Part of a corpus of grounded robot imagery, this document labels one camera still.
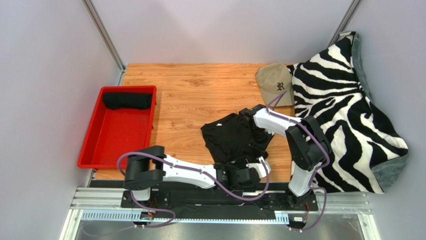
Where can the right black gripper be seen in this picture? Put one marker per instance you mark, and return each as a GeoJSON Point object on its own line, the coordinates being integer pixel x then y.
{"type": "Point", "coordinates": [261, 139]}

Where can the red plastic tray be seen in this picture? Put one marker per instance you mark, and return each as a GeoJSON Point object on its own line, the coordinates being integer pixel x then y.
{"type": "Point", "coordinates": [114, 132]}

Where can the zebra print blanket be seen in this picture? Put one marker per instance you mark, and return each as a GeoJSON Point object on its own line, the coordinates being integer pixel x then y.
{"type": "Point", "coordinates": [367, 153]}

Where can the black printed t-shirt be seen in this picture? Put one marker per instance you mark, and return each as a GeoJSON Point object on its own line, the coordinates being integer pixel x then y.
{"type": "Point", "coordinates": [229, 141]}

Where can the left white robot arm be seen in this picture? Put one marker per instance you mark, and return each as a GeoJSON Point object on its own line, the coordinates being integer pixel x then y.
{"type": "Point", "coordinates": [145, 168]}

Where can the rolled black t-shirt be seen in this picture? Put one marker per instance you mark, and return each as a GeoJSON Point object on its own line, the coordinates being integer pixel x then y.
{"type": "Point", "coordinates": [127, 100]}

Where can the aluminium frame post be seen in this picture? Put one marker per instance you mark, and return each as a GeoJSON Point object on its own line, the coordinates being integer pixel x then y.
{"type": "Point", "coordinates": [346, 19]}
{"type": "Point", "coordinates": [96, 18]}

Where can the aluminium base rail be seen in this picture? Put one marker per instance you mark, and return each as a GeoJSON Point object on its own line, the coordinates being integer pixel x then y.
{"type": "Point", "coordinates": [110, 213]}

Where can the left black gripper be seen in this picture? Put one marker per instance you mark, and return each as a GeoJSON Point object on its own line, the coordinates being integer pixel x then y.
{"type": "Point", "coordinates": [230, 167]}

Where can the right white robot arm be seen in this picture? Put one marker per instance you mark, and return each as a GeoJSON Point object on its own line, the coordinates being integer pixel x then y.
{"type": "Point", "coordinates": [310, 149]}

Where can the left aluminium frame post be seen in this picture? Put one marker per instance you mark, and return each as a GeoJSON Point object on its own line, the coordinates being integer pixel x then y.
{"type": "Point", "coordinates": [96, 18]}

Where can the right aluminium frame post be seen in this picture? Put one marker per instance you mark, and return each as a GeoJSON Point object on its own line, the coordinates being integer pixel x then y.
{"type": "Point", "coordinates": [346, 19]}

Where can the beige baseball cap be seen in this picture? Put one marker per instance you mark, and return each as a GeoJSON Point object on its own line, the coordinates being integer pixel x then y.
{"type": "Point", "coordinates": [274, 79]}

